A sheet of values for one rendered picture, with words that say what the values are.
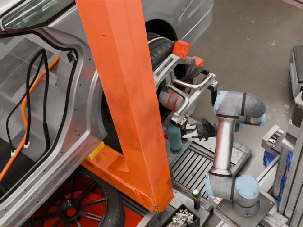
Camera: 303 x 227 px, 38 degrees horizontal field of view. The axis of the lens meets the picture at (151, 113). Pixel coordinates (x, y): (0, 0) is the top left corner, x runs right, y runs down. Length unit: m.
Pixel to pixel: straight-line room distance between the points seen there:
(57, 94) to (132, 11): 1.28
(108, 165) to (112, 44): 1.32
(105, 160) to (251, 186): 1.00
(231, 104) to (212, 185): 0.41
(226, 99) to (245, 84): 1.82
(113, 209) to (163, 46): 1.05
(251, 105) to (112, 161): 1.02
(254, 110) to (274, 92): 1.77
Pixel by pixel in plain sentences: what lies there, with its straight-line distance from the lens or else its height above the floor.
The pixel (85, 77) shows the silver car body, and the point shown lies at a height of 1.28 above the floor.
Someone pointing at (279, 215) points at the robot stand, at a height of 0.73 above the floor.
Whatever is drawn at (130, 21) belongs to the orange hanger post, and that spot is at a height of 1.99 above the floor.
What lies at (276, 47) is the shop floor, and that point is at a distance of 4.29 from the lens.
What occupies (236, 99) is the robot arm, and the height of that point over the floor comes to 1.31.
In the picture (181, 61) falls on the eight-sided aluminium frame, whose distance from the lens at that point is 2.66.
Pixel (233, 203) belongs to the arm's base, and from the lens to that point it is 2.33.
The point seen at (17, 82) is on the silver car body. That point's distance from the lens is 2.89.
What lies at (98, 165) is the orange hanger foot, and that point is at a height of 0.68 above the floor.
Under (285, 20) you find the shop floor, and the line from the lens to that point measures 4.59.
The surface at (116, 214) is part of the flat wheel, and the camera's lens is 2.77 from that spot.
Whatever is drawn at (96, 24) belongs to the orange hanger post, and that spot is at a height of 2.00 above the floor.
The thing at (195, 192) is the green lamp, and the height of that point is 0.66.
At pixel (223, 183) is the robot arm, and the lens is 2.19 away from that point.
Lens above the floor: 2.97
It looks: 52 degrees down
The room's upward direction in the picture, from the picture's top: 11 degrees counter-clockwise
